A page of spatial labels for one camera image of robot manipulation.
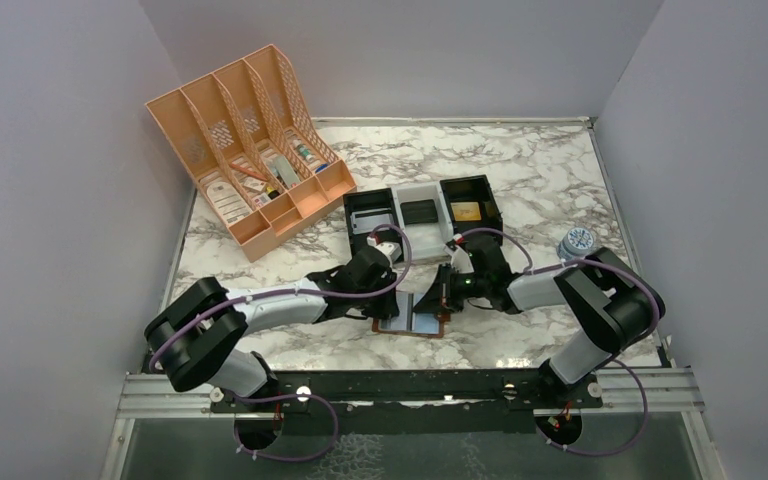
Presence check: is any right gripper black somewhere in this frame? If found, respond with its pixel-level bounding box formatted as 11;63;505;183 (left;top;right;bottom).
414;261;490;313

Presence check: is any white card in black bin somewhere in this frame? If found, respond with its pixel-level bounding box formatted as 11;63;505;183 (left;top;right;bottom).
349;209;393;234

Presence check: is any black bin right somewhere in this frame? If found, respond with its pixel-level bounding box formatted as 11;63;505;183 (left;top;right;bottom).
440;175;504;234

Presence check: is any black object in white bin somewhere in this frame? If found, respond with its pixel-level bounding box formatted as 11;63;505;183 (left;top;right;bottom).
400;199;439;226

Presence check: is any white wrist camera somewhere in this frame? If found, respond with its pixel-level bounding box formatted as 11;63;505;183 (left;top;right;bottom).
446;240;474;274
366;236;402;264

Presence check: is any black bin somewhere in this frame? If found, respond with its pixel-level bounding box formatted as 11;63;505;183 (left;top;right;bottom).
440;175;504;234
342;188;402;256

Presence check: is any white bin middle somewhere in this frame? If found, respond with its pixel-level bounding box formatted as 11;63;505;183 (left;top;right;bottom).
391;181;454;261

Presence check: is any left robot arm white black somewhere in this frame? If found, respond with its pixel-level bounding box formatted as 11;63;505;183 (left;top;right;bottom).
144;242;401;411

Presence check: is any black bin left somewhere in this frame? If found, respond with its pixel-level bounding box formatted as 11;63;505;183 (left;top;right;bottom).
342;188;402;256

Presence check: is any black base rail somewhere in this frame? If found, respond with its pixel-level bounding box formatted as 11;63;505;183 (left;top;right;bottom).
210;369;603;436

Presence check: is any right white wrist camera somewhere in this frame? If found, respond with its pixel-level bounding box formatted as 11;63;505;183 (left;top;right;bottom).
446;240;474;274

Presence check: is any orange plastic file organizer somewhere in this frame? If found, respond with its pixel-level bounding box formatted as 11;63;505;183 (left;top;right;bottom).
146;45;357;261

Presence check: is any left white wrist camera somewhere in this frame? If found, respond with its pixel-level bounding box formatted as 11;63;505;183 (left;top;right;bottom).
366;236;402;264

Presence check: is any gold card in black bin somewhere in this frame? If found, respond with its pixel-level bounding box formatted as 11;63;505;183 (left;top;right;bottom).
450;202;483;222

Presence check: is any brown leather card holder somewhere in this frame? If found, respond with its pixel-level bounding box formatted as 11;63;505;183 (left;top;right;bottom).
371;291;451;338

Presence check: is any blue white small jar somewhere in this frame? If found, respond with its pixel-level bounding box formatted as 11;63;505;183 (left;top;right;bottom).
557;227;597;261

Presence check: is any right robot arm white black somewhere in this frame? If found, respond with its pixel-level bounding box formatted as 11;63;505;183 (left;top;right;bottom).
414;228;666;407

